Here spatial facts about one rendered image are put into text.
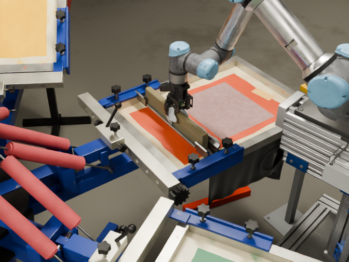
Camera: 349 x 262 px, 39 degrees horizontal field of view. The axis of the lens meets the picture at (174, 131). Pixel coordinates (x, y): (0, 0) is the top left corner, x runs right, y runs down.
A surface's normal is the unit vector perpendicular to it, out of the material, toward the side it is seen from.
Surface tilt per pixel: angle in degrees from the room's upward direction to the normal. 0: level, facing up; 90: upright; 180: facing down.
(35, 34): 32
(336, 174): 90
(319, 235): 0
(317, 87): 95
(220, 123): 0
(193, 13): 0
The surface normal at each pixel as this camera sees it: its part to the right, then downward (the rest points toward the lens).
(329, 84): -0.52, 0.58
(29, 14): 0.06, -0.35
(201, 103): 0.01, -0.79
